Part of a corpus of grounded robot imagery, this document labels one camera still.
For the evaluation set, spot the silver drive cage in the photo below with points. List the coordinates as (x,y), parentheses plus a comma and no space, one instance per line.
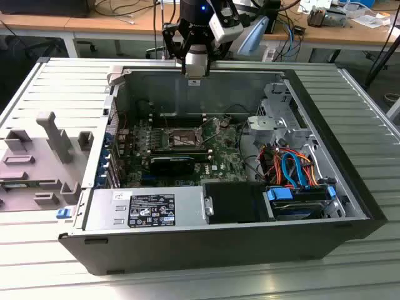
(265,123)

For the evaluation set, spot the grey electronic device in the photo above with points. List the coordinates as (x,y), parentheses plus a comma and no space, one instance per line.
(325,17)

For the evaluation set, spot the black graphics card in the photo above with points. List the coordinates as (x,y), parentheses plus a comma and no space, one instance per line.
(172,165)

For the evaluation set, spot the silver CPU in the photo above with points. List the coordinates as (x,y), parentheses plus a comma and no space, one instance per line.
(197,70)

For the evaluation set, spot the wooden desk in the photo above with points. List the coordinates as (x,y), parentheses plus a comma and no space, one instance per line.
(93,22)

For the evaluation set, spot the white paper sheets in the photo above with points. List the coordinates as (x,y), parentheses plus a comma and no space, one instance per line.
(370,20)

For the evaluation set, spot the grey parts rack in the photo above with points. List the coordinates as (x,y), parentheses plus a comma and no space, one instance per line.
(18,203)

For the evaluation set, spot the CPU socket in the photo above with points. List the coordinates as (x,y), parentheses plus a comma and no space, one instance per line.
(182,135)

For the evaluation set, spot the black tripod stand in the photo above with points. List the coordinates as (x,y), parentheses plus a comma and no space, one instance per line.
(375,74)

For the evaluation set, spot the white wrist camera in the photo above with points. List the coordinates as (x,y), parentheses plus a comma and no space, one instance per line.
(226,32)

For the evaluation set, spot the RAM stick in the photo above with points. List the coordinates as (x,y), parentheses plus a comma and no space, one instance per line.
(15,185)
(179,152)

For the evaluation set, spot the black PC case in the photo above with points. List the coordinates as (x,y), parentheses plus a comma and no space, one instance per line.
(187,250)

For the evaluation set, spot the white power strip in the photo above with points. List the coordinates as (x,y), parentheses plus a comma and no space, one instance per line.
(269,54)

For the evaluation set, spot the large black box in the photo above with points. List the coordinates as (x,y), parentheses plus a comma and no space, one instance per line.
(43,7)

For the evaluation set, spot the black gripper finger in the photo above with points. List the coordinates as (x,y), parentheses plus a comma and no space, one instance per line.
(222,51)
(175,37)

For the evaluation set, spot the pale blue teach pendant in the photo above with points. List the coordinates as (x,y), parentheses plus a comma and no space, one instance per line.
(253,40)

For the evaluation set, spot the hard disk with blue carrier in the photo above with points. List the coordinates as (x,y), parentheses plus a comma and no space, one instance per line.
(279,195)

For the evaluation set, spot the silver power supply unit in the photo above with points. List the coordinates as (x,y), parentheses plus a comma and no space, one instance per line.
(103,209)

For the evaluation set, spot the blue case latch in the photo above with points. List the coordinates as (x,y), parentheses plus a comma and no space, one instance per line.
(63,213)

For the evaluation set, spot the green motherboard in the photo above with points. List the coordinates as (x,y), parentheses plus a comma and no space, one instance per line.
(225,156)

